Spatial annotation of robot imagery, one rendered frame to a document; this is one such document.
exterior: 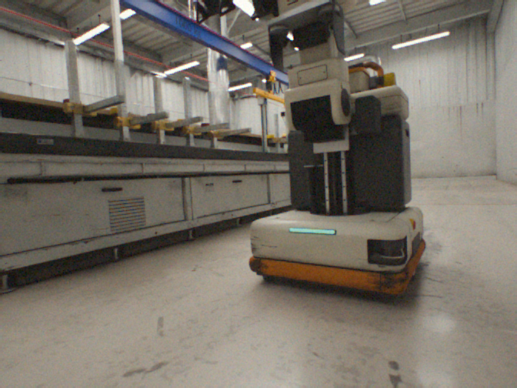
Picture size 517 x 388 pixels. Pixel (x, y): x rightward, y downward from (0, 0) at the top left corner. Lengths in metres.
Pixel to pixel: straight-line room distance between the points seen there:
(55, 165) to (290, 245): 1.12
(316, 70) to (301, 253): 0.70
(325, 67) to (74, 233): 1.54
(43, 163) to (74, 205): 0.39
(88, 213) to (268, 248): 1.13
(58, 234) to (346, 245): 1.47
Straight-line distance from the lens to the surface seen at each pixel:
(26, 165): 1.64
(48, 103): 1.87
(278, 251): 1.26
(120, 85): 1.90
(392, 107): 1.42
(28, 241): 1.89
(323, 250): 1.17
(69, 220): 1.96
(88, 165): 1.75
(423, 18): 11.58
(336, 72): 1.24
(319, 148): 1.39
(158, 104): 2.04
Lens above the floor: 0.46
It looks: 3 degrees down
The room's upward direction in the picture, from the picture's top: 3 degrees counter-clockwise
